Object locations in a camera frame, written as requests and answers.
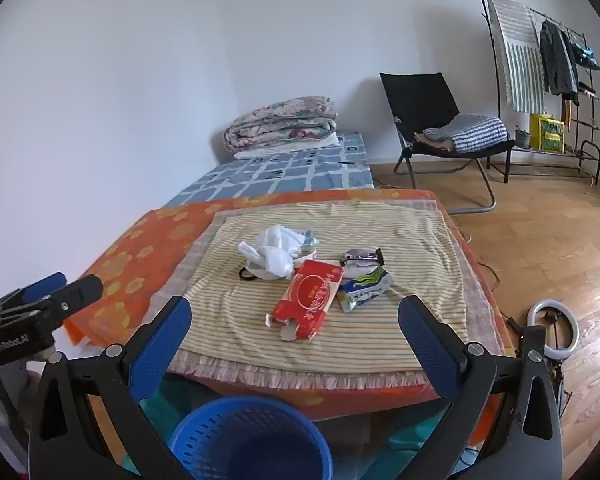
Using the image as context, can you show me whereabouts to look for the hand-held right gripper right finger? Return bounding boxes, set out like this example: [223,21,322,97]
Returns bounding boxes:
[397,295,563,480]

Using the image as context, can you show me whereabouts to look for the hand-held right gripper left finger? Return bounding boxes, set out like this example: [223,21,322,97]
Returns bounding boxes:
[28,295,193,480]

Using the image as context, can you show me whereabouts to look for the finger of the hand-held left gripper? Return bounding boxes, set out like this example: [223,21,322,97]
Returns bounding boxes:
[0,272,68,312]
[44,275,105,323]

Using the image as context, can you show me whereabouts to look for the dark snack wrapper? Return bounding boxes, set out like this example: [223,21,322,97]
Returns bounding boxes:
[341,247,384,267]

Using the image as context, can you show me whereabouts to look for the blue plastic basket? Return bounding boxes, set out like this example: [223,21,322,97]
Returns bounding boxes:
[167,396,333,480]

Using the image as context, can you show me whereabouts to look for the red cardboard box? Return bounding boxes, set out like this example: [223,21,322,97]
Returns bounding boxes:
[266,259,346,343]

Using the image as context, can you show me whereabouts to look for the white plastic bag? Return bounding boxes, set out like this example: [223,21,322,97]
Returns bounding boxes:
[237,225,306,281]

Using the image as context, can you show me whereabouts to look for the yellow striped cloth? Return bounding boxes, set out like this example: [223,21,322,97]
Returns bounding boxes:
[172,201,468,376]

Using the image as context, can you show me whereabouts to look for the beige fringed cloth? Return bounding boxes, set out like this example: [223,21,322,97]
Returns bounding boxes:
[165,192,506,393]

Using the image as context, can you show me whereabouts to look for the orange floral tablecloth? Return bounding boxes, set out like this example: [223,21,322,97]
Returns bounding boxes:
[62,190,511,461]

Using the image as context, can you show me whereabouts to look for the blue checkered bed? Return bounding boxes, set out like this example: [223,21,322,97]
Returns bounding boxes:
[162,130,376,208]

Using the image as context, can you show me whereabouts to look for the brown folded cloth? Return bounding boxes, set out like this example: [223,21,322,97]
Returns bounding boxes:
[413,132,456,152]

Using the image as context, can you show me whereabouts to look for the folded striped blanket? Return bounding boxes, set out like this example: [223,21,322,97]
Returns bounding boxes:
[422,113,510,153]

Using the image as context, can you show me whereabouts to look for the yellow green box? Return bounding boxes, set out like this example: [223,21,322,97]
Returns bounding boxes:
[529,112,567,153]

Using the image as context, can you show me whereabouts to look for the folded floral quilt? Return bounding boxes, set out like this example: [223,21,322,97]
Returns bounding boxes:
[224,96,340,153]

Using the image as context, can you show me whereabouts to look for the black folding chair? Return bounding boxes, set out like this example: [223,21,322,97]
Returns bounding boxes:
[379,72,517,216]

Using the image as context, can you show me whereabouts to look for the black metal clothes rack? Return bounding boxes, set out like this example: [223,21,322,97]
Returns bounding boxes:
[472,0,600,185]

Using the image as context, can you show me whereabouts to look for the green striped towel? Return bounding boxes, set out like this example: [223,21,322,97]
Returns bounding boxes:
[486,0,547,115]

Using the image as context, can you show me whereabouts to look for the dark jacket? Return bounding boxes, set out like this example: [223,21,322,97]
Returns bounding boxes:
[539,20,580,106]

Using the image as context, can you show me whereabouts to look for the blue garment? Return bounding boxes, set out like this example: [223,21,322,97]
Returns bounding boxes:
[570,42,600,72]

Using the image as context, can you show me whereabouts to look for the white ring light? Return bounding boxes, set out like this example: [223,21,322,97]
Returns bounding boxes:
[526,299,580,411]

